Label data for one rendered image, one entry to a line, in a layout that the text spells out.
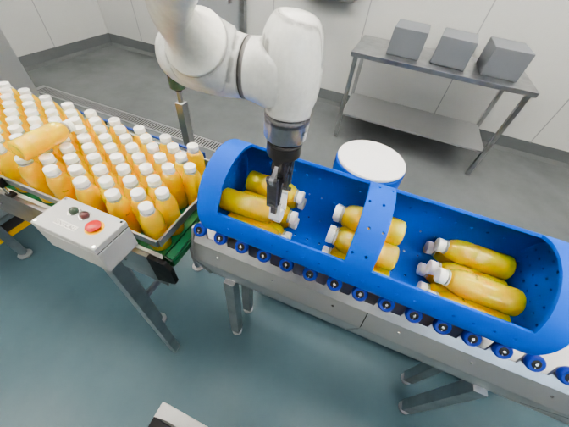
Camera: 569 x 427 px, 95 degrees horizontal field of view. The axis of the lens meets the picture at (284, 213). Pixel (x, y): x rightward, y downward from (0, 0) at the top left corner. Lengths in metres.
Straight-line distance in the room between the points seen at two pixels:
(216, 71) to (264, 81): 0.08
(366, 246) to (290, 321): 1.20
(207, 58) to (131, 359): 1.61
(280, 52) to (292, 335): 1.53
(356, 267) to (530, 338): 0.38
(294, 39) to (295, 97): 0.08
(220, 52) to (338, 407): 1.61
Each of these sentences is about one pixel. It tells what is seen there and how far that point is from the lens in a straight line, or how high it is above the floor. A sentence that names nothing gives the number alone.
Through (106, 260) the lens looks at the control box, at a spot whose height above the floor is 1.04.
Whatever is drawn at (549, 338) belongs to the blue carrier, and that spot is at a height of 1.13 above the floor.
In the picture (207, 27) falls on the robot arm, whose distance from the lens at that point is 0.47.
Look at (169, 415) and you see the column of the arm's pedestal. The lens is 0.67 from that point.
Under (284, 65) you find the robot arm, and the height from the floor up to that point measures 1.50.
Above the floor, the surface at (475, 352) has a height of 0.92.
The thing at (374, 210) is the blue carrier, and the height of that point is 1.23.
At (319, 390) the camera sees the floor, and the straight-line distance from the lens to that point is 1.69.
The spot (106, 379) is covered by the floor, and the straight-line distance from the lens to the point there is 1.83.
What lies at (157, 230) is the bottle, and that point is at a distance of 0.86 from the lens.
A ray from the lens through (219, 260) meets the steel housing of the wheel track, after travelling 0.91.
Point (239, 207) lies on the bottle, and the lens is 0.73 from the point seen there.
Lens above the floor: 1.64
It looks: 48 degrees down
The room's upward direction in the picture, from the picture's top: 8 degrees clockwise
